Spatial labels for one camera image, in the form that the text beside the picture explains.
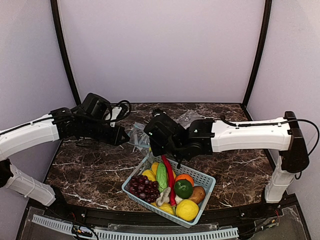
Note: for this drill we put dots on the white cable tray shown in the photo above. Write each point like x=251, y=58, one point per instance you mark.
x=127, y=232

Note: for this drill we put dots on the white garlic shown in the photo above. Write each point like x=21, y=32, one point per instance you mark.
x=167, y=196

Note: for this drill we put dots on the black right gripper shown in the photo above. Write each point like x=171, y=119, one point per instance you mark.
x=167, y=149

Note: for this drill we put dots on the brown potato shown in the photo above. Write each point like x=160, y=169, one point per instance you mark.
x=198, y=194

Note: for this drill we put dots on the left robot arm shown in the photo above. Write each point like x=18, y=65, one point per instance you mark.
x=94, y=118

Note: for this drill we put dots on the light blue plastic basket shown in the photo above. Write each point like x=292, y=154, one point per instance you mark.
x=200, y=179

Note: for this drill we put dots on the yellow banana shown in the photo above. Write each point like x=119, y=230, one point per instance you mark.
x=154, y=167

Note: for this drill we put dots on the yellow corn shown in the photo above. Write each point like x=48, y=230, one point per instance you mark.
x=165, y=207

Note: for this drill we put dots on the green cucumber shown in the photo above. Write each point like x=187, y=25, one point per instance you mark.
x=161, y=177

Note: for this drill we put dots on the green avocado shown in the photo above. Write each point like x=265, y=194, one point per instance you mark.
x=183, y=188

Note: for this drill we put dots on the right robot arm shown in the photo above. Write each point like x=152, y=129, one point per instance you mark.
x=209, y=136

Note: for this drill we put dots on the left black frame post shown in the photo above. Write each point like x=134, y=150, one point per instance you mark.
x=63, y=51

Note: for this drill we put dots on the purple grape bunch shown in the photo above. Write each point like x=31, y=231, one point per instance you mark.
x=144, y=189

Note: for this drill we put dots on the clear zip bag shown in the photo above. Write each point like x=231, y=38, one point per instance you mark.
x=138, y=137
x=84, y=144

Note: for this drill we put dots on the orange fruit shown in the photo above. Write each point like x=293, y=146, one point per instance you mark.
x=185, y=177

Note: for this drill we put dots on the yellow mango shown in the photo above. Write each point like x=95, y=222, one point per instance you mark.
x=150, y=175

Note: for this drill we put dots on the red chili pepper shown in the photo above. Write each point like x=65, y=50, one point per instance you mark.
x=171, y=181

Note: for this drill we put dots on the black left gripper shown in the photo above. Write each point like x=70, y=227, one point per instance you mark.
x=113, y=134

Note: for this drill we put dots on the yellow lemon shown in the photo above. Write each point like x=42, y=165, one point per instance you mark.
x=187, y=210

